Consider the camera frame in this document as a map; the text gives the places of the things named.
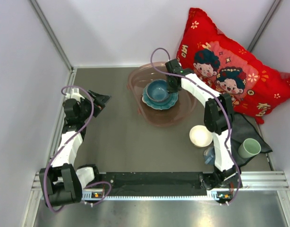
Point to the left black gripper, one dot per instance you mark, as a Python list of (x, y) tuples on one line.
[(103, 99)]

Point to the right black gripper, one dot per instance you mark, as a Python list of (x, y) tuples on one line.
[(170, 89)]

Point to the dark blue ceramic bowl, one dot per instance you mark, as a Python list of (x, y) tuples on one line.
[(157, 90)]

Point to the teal scalloped ceramic plate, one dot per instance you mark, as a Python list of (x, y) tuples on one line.
[(164, 105)]

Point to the white ceramic bowl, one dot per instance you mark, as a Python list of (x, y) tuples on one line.
[(200, 136)]

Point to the blue speckled ceramic cup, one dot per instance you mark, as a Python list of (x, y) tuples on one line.
[(209, 156)]

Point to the pale green cup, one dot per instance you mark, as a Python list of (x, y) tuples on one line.
[(249, 148)]

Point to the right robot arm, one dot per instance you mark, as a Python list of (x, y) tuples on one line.
[(218, 119)]

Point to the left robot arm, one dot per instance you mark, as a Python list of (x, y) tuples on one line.
[(62, 184)]

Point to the pink translucent plastic bin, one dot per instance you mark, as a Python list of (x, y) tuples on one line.
[(137, 81)]

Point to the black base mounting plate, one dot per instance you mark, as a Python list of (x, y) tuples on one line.
[(160, 184)]

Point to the red cartoon print pillow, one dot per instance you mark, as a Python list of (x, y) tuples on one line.
[(227, 67)]

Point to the dark grey cloth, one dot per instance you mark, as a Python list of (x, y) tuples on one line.
[(243, 129)]

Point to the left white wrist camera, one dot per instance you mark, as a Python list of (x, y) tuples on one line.
[(74, 94)]

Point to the left aluminium corner post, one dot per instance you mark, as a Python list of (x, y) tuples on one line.
[(48, 29)]

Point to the aluminium corner post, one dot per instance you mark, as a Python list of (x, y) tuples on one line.
[(48, 29), (274, 7)]

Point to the right aluminium corner post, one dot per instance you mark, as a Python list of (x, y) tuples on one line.
[(274, 7)]

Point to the aluminium front frame rail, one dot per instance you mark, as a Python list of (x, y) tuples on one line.
[(253, 181)]

